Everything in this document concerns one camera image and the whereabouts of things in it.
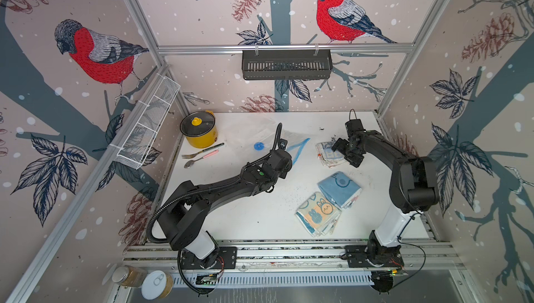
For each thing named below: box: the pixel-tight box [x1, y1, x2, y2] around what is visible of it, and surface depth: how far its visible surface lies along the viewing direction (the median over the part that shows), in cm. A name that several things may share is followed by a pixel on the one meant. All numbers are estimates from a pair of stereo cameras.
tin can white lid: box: [141, 269, 174, 301], surface depth 66 cm
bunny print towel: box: [294, 191, 343, 238], surface depth 83 cm
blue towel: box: [317, 170, 363, 209], surface depth 90 cm
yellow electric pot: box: [179, 110, 218, 149], surface depth 106 cm
